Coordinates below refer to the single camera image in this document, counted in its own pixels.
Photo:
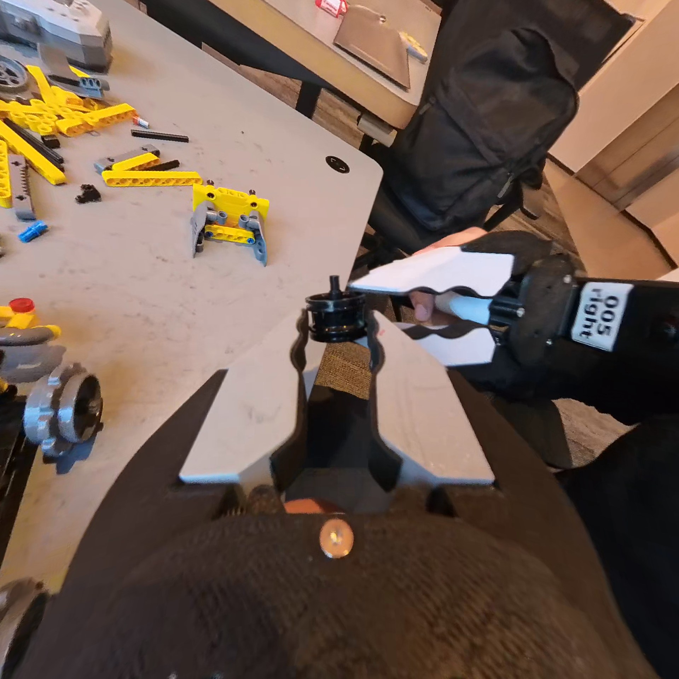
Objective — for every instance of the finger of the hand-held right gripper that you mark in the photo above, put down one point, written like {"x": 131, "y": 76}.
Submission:
{"x": 451, "y": 270}
{"x": 461, "y": 350}

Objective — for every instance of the yellow grey toy claw assembly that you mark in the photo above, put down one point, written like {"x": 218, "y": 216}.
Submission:
{"x": 228, "y": 212}

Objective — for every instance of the person's right hand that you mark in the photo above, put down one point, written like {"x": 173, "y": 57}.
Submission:
{"x": 451, "y": 241}

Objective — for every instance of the long yellow toy beam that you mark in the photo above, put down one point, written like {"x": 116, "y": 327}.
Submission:
{"x": 154, "y": 179}

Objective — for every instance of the yellow toy vehicle model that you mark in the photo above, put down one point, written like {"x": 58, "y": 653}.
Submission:
{"x": 63, "y": 408}

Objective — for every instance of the small black toy connector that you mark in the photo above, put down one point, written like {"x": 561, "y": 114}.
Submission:
{"x": 88, "y": 194}

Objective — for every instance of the blue toy pin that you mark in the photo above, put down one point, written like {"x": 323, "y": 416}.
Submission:
{"x": 33, "y": 232}

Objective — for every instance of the long black toy axle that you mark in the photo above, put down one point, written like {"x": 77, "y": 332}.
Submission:
{"x": 159, "y": 136}

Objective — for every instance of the tan office desk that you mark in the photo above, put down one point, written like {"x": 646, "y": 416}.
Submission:
{"x": 276, "y": 32}

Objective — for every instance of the yellow holed toy beam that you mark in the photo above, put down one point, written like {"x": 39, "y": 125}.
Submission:
{"x": 98, "y": 119}

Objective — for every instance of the short black toy axle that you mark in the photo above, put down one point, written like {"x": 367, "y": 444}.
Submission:
{"x": 169, "y": 164}

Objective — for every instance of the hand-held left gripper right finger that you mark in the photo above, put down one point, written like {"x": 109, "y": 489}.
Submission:
{"x": 424, "y": 419}

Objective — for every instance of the black toy wheel rim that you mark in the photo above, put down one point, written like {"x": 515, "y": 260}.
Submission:
{"x": 337, "y": 318}

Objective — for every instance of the black backpack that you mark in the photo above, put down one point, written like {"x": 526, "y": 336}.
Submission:
{"x": 477, "y": 116}

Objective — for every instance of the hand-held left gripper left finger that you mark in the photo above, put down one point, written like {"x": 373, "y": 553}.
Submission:
{"x": 249, "y": 419}

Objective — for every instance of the black desk grommet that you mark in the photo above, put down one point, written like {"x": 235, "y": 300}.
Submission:
{"x": 338, "y": 164}

